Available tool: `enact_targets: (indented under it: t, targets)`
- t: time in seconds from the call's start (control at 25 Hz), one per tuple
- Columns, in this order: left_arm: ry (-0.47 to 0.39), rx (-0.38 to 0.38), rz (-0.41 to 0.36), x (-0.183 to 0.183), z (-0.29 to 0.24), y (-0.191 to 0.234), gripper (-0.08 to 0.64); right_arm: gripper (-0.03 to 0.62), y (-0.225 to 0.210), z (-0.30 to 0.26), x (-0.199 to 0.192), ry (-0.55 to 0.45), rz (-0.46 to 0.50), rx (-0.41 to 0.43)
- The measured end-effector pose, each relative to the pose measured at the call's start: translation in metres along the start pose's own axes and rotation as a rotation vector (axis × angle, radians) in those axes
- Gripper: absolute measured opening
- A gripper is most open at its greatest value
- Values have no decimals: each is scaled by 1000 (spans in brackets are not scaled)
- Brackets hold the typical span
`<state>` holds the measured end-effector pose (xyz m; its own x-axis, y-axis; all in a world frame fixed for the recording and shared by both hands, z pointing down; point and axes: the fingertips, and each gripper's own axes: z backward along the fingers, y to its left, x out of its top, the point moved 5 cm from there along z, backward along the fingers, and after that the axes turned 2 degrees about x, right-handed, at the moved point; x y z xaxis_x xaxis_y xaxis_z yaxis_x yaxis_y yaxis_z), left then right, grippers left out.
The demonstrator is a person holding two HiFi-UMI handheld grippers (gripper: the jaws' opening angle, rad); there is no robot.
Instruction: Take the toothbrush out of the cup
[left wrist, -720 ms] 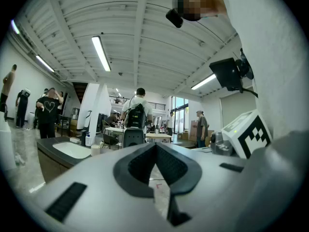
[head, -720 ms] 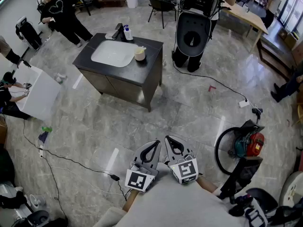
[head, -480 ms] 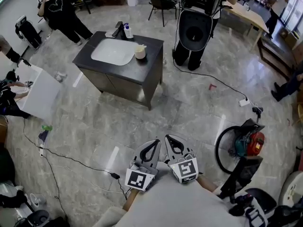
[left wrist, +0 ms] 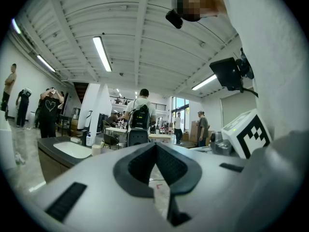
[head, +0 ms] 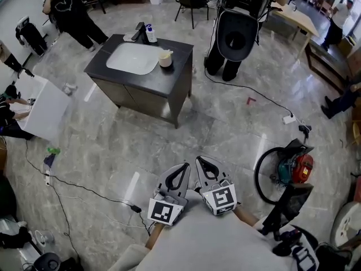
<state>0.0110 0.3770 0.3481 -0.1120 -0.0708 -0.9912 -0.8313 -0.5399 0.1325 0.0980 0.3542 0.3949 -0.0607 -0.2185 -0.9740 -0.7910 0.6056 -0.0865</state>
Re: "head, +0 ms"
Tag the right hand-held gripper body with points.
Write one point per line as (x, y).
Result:
(221, 199)

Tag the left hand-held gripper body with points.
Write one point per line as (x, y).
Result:
(163, 212)

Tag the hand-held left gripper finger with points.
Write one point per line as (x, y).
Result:
(184, 182)
(163, 178)

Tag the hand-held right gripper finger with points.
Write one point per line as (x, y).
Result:
(220, 172)
(200, 175)

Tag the beige cup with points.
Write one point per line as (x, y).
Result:
(165, 61)

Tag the pale toothbrush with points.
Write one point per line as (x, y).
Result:
(167, 54)

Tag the person's right forearm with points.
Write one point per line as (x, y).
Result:
(245, 216)

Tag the black power adapter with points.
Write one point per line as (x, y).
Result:
(136, 208)

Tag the person's grey shirt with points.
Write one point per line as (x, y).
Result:
(211, 241)

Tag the red and green machine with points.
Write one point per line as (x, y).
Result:
(301, 165)

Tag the white power strip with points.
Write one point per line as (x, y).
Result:
(289, 119)
(48, 177)

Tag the dark sink cabinet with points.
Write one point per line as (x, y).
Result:
(158, 80)

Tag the black and white backpack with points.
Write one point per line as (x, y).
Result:
(304, 253)

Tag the green plastic item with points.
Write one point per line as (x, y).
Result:
(53, 150)

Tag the purple cloth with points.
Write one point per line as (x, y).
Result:
(50, 159)

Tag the small white fan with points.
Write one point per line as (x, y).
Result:
(43, 237)

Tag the white sink basin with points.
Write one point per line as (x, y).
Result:
(132, 58)

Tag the black round device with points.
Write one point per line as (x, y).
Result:
(46, 262)

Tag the white round stool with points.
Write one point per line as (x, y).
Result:
(347, 224)

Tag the white box cabinet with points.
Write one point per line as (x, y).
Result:
(45, 106)

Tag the white pump soap bottle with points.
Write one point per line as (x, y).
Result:
(151, 35)

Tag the grey soap dish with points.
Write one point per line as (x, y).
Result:
(128, 37)

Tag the dark low bench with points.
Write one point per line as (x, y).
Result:
(324, 63)

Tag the black faucet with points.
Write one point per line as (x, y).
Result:
(140, 28)

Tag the black bag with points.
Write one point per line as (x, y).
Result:
(14, 237)

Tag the light wooden table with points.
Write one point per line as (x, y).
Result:
(299, 20)

